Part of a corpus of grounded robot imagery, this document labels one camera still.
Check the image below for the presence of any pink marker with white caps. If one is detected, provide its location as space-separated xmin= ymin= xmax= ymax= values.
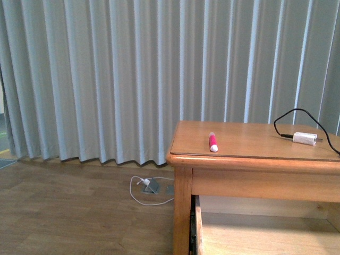
xmin=209 ymin=132 xmax=218 ymax=152

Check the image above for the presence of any wooden drawer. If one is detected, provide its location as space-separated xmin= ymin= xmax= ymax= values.
xmin=191 ymin=195 xmax=339 ymax=254

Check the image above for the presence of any closed metal floor plate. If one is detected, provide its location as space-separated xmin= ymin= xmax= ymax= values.
xmin=166 ymin=185 xmax=174 ymax=196

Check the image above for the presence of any open metal floor socket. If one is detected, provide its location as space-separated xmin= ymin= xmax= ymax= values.
xmin=142 ymin=178 xmax=160 ymax=194

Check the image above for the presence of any grey pleated curtain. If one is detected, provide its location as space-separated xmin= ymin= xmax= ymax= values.
xmin=1 ymin=1 xmax=339 ymax=164

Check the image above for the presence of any wooden dresser cabinet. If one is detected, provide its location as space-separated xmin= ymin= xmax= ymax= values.
xmin=166 ymin=121 xmax=339 ymax=254

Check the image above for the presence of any white usb power adapter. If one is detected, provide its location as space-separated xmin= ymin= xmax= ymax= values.
xmin=293 ymin=132 xmax=323 ymax=146

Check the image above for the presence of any white charger cable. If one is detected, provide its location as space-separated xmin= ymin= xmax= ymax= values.
xmin=129 ymin=175 xmax=175 ymax=206

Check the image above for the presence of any black usb cable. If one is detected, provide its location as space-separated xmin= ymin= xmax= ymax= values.
xmin=273 ymin=108 xmax=340 ymax=157

